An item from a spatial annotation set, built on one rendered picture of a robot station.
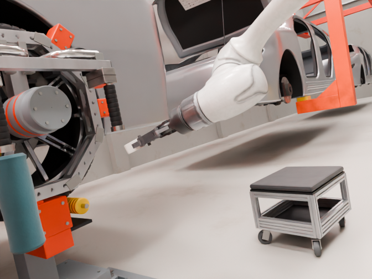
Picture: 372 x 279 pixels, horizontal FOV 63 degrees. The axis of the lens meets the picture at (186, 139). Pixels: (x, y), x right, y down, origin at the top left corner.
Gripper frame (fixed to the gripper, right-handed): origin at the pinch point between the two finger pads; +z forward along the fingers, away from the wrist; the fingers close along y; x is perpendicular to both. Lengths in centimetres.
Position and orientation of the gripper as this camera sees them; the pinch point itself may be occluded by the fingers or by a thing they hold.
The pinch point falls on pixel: (135, 145)
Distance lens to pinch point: 90.2
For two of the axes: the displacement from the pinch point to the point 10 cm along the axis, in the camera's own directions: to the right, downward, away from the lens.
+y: 4.3, -2.4, 8.7
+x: -4.5, -8.9, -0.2
